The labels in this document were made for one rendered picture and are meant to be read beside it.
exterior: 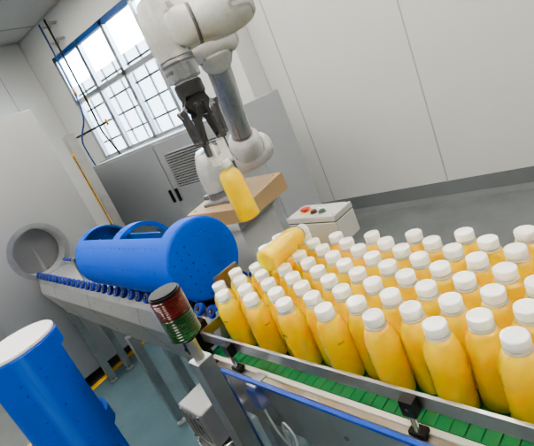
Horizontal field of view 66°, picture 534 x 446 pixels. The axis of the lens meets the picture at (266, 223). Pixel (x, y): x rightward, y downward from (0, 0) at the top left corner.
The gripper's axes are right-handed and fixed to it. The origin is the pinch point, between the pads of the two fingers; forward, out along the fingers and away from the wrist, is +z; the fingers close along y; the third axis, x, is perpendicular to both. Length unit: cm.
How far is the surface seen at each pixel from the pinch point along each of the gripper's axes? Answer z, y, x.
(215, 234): 26.5, -1.8, -23.0
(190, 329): 23, 42, 25
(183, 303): 18, 41, 25
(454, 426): 50, 25, 61
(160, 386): 112, 13, -119
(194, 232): 21.7, 4.7, -23.4
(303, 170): 64, -176, -137
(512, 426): 43, 27, 71
